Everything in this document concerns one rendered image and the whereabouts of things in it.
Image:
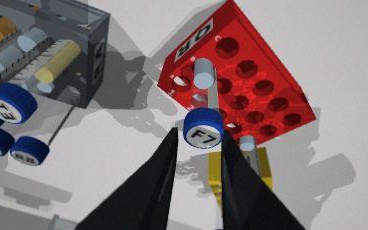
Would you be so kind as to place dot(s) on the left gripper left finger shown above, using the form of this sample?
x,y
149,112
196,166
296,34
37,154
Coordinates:
x,y
142,202

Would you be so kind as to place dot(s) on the red rack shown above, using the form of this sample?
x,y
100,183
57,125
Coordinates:
x,y
224,32

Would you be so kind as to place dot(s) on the grey tube rack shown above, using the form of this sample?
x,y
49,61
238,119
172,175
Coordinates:
x,y
92,42

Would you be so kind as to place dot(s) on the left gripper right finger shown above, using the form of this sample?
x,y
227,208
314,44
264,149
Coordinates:
x,y
247,202

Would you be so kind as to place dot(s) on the yellow tube rack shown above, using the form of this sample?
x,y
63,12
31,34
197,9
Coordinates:
x,y
214,173

